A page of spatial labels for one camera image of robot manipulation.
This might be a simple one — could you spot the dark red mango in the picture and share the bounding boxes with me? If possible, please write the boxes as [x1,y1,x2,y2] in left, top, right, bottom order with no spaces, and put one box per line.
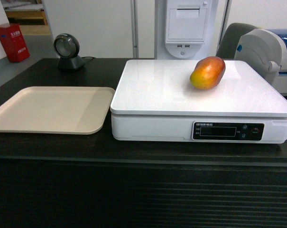
[190,57,226,90]

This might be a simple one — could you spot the white checkout scale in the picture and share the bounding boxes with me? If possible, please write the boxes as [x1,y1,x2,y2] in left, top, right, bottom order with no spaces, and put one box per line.
[110,60,287,143]

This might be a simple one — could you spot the black checkout counter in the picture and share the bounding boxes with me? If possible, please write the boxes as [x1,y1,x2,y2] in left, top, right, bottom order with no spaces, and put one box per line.
[0,58,287,228]

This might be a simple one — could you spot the white receipt printer terminal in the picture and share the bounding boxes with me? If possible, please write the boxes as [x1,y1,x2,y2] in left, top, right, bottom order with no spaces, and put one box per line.
[154,0,228,60]

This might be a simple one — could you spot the black round barcode scanner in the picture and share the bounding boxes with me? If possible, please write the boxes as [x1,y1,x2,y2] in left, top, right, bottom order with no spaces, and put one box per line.
[53,33,85,71]

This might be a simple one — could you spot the beige plastic tray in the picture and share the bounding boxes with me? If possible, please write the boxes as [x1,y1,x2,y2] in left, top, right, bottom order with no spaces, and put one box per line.
[0,86,115,135]

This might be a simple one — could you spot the white blue label printer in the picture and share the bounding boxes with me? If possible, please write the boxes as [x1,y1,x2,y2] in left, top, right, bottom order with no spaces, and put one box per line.
[234,28,287,95]

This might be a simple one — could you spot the red fire extinguisher box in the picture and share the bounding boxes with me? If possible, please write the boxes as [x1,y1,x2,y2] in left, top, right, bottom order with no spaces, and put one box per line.
[0,23,30,63]

